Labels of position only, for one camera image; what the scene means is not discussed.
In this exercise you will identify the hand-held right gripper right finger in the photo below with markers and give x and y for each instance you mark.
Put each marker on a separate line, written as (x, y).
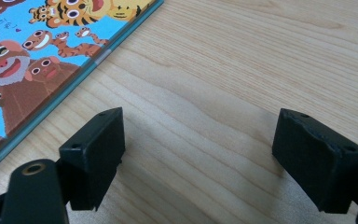
(317, 161)

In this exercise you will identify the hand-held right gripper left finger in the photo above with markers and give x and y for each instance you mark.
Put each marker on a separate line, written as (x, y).
(93, 158)

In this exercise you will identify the animal picture book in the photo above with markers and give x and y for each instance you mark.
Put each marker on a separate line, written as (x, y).
(28, 77)

